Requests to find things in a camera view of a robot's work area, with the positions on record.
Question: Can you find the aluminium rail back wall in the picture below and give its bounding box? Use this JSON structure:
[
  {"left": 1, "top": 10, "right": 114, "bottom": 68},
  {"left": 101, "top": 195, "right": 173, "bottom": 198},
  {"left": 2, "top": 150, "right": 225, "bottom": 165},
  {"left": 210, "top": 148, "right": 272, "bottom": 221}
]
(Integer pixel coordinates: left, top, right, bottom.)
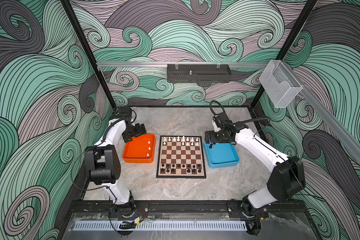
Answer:
[{"left": 96, "top": 61, "right": 268, "bottom": 69}]

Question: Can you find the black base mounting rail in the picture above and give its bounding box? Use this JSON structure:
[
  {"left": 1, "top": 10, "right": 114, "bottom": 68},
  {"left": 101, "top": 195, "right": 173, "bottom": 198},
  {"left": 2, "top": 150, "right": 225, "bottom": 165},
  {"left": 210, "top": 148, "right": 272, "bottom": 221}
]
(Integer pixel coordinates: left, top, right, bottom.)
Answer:
[{"left": 69, "top": 200, "right": 307, "bottom": 214}]

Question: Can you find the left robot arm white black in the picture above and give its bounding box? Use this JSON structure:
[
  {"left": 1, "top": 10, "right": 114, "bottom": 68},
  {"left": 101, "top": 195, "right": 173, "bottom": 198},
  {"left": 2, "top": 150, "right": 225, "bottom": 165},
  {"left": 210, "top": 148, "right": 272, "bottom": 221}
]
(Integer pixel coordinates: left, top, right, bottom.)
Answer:
[{"left": 84, "top": 107, "right": 147, "bottom": 211}]

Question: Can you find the blue plastic tray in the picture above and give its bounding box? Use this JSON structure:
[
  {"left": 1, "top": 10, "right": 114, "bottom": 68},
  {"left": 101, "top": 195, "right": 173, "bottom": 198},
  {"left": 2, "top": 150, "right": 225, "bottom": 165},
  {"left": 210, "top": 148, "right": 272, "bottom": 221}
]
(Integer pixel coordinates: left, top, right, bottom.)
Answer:
[{"left": 203, "top": 137, "right": 240, "bottom": 169}]

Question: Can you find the white slotted cable duct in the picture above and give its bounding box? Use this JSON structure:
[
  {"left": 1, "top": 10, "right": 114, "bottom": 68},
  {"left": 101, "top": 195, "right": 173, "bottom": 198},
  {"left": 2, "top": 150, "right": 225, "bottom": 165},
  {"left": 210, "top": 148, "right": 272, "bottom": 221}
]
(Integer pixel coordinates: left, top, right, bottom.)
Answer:
[{"left": 73, "top": 221, "right": 247, "bottom": 232}]

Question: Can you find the aluminium rail wall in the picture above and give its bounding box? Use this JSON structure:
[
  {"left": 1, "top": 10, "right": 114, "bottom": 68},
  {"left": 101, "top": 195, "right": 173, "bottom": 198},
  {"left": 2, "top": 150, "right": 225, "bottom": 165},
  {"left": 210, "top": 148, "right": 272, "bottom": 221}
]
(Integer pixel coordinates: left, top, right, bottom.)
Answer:
[
  {"left": 96, "top": 61, "right": 268, "bottom": 69},
  {"left": 285, "top": 63, "right": 360, "bottom": 165}
]

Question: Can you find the brown cream chess board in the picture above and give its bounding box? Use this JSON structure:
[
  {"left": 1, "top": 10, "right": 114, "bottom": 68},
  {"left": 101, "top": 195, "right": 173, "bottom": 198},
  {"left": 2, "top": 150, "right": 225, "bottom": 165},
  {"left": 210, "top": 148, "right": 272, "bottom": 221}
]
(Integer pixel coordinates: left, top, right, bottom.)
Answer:
[{"left": 156, "top": 136, "right": 207, "bottom": 179}]

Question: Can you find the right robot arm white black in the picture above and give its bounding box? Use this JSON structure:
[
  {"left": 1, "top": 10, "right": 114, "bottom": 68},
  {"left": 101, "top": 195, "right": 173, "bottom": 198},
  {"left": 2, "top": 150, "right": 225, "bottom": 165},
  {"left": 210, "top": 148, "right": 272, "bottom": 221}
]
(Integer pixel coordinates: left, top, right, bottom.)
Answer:
[{"left": 205, "top": 100, "right": 306, "bottom": 216}]

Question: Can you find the aluminium rail right wall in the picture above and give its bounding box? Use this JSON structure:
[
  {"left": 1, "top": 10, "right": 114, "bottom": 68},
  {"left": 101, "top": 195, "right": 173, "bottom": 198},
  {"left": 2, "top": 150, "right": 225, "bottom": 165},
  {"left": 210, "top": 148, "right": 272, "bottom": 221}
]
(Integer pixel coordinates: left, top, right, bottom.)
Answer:
[{"left": 285, "top": 63, "right": 360, "bottom": 165}]

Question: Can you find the orange plastic tray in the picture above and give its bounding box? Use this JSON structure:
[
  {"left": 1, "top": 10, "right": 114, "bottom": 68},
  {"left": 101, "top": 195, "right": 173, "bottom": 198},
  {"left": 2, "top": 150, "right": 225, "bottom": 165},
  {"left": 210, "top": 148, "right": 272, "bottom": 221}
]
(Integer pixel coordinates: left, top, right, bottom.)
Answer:
[{"left": 123, "top": 134, "right": 156, "bottom": 164}]

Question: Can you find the clear acrylic wall holder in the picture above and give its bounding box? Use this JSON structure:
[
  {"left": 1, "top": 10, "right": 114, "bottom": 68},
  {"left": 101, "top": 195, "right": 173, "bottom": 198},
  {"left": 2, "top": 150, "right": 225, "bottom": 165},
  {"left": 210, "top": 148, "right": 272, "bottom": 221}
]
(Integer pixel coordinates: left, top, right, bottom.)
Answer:
[{"left": 259, "top": 60, "right": 303, "bottom": 109}]

